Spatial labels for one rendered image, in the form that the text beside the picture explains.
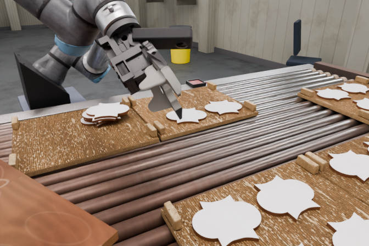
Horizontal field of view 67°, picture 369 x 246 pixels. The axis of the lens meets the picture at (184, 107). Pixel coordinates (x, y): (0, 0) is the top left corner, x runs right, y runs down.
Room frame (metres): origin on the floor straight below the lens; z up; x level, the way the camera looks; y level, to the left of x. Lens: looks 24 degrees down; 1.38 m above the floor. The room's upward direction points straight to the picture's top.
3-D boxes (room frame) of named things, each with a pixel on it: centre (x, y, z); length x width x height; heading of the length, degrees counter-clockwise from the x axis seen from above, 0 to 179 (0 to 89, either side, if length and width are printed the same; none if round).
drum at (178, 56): (5.46, 0.08, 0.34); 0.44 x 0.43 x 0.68; 126
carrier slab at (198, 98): (1.03, -0.02, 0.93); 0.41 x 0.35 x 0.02; 119
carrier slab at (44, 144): (0.82, 0.34, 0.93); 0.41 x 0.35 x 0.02; 118
